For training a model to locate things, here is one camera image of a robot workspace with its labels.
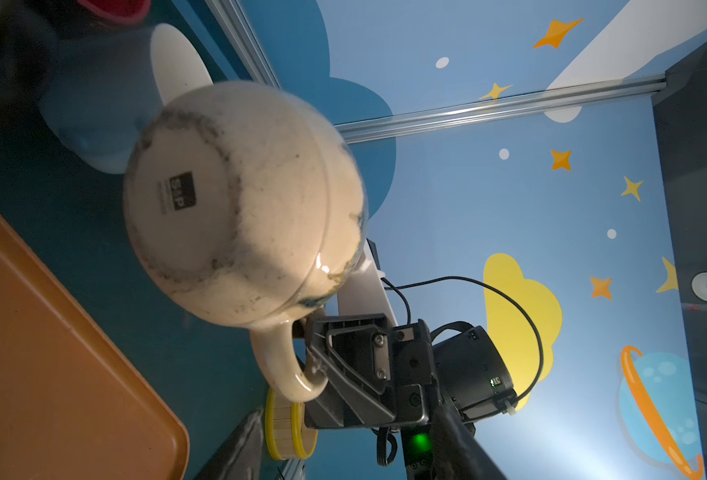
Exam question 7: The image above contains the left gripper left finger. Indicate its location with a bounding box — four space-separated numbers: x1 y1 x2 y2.
195 409 265 480

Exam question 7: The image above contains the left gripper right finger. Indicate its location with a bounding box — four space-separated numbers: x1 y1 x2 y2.
429 404 507 480

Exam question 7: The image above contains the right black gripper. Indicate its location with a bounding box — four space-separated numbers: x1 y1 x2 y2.
305 314 441 429

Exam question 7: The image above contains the orange plastic tray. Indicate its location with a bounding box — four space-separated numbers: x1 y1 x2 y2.
0 214 190 479

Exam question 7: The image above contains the beige ceramic teapot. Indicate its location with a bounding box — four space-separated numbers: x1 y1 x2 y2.
123 81 369 402

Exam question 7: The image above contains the lavender mug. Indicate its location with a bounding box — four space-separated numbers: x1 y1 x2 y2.
39 24 213 174

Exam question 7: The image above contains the black skull mug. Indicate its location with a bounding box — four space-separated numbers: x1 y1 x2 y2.
78 0 152 26

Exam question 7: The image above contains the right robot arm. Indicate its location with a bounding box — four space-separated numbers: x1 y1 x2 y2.
305 314 517 479

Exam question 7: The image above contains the yellow plastic basket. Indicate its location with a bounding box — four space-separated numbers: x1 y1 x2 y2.
264 389 319 461

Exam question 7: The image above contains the aluminium frame right post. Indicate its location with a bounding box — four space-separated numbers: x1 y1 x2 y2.
336 75 667 144

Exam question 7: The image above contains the aluminium frame back bar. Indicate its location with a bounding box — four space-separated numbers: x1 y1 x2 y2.
206 0 282 89

